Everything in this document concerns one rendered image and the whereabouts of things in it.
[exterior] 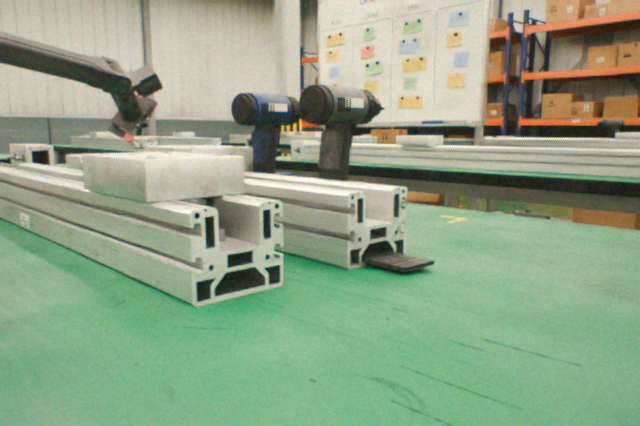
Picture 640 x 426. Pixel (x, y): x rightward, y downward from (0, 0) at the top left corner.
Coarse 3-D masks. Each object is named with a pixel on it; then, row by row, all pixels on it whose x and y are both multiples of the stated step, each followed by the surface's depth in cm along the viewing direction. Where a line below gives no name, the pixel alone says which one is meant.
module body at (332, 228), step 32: (256, 192) 71; (288, 192) 67; (320, 192) 62; (352, 192) 60; (384, 192) 65; (288, 224) 69; (320, 224) 63; (352, 224) 60; (384, 224) 64; (320, 256) 64; (352, 256) 62
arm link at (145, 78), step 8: (128, 72) 141; (136, 72) 141; (144, 72) 142; (152, 72) 142; (136, 80) 140; (144, 80) 141; (152, 80) 143; (120, 88) 135; (128, 88) 137; (144, 88) 143; (152, 88) 144; (160, 88) 146; (120, 96) 137; (128, 96) 139; (144, 96) 144
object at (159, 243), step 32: (0, 192) 94; (32, 192) 80; (64, 192) 70; (96, 192) 62; (32, 224) 82; (64, 224) 71; (96, 224) 63; (128, 224) 56; (160, 224) 53; (192, 224) 47; (224, 224) 56; (256, 224) 52; (96, 256) 64; (128, 256) 57; (160, 256) 54; (192, 256) 47; (224, 256) 49; (256, 256) 52; (160, 288) 52; (192, 288) 48; (224, 288) 52; (256, 288) 52
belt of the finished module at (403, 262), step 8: (368, 248) 67; (368, 256) 63; (376, 256) 63; (384, 256) 63; (392, 256) 63; (400, 256) 63; (408, 256) 63; (416, 256) 63; (376, 264) 61; (384, 264) 60; (392, 264) 59; (400, 264) 59; (408, 264) 59; (416, 264) 59; (424, 264) 60; (432, 264) 61
